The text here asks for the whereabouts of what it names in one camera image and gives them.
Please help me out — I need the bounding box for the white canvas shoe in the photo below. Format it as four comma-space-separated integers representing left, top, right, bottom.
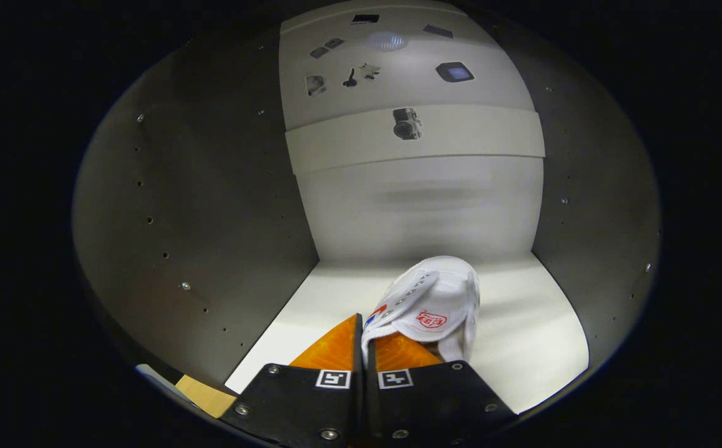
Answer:
361, 255, 481, 368

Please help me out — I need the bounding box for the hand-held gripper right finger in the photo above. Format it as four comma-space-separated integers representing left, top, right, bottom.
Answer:
366, 333, 517, 448

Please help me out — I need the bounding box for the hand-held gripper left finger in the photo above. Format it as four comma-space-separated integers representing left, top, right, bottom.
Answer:
221, 313, 364, 448

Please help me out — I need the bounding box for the dark grey shoe cabinet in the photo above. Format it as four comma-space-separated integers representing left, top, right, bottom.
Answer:
73, 0, 661, 430

